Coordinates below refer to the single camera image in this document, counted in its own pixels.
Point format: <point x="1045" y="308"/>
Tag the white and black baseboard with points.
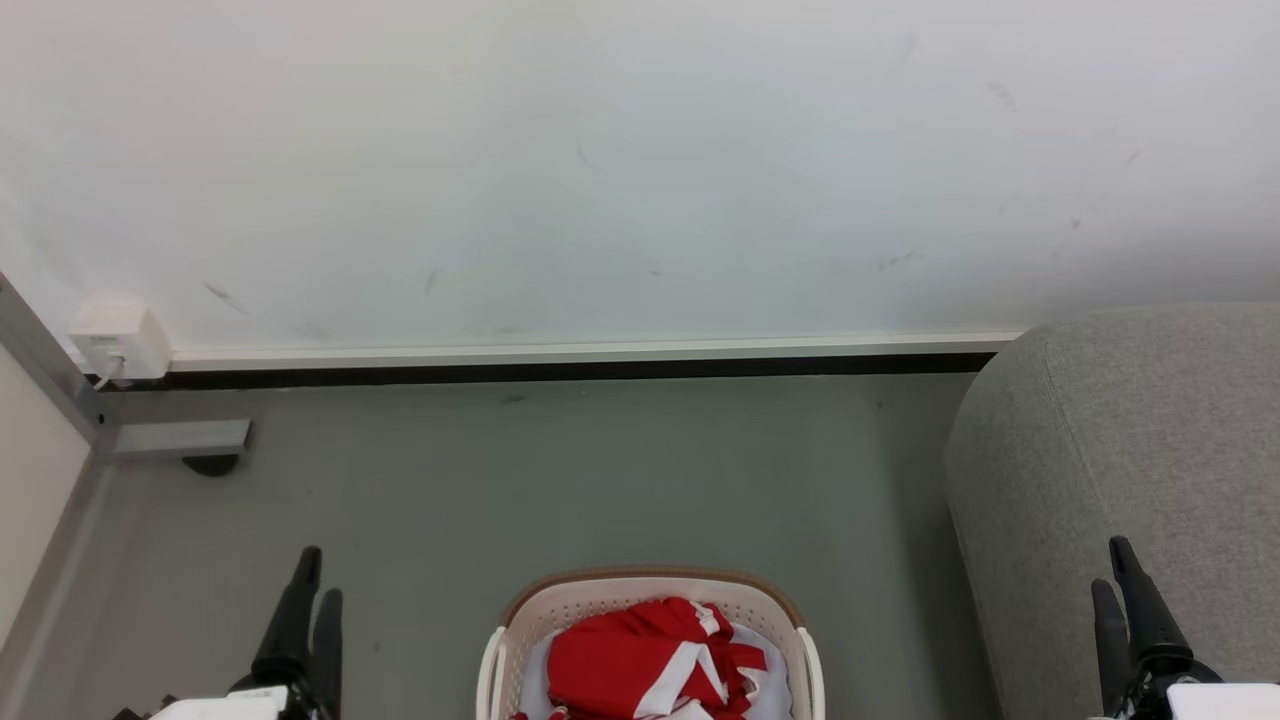
<point x="600" y="358"/>

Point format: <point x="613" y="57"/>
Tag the red jersey with black lettering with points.
<point x="620" y="660"/>

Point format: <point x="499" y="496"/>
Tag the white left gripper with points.
<point x="225" y="706"/>

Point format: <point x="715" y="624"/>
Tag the white wall socket box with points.
<point x="120" y="335"/>

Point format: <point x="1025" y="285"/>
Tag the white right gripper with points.
<point x="1225" y="702"/>

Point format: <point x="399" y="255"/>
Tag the cream plastic laundry basket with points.
<point x="600" y="598"/>

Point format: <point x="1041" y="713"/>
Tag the black partition foot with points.
<point x="211" y="465"/>

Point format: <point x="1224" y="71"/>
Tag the grey fabric sofa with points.
<point x="1130" y="440"/>

